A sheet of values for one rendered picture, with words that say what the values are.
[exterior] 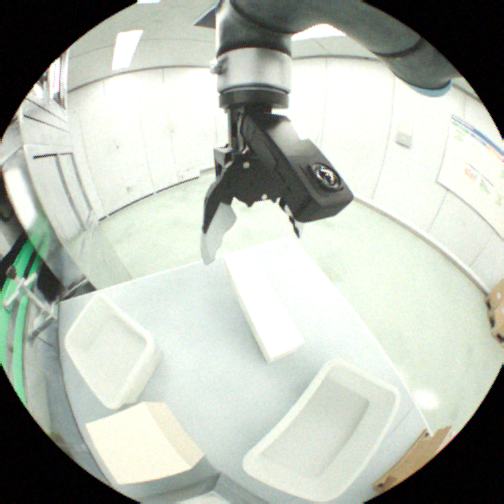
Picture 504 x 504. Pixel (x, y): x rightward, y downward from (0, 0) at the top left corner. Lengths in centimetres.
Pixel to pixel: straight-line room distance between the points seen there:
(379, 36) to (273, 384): 44
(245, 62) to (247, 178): 11
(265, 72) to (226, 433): 45
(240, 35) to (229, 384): 45
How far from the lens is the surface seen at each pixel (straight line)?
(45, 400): 52
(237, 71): 17
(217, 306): 38
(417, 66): 21
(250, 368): 33
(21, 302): 63
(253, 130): 15
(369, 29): 16
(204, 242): 19
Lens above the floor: 108
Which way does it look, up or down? 43 degrees down
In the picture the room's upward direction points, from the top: straight up
